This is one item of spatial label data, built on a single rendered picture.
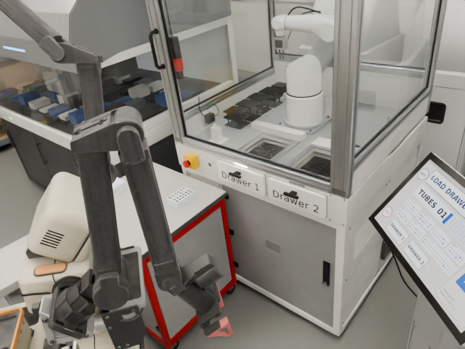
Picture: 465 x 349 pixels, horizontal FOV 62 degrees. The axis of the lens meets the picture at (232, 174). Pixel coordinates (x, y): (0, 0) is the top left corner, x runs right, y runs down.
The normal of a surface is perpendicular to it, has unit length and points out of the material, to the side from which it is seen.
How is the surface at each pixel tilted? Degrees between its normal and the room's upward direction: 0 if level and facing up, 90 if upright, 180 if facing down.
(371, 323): 0
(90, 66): 77
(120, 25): 90
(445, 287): 50
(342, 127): 90
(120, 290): 90
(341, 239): 90
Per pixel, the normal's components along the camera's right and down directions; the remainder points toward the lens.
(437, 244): -0.82, -0.41
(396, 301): -0.11, -0.84
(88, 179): 0.20, 0.54
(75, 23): 0.76, 0.27
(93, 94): 0.10, 0.30
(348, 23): -0.65, 0.47
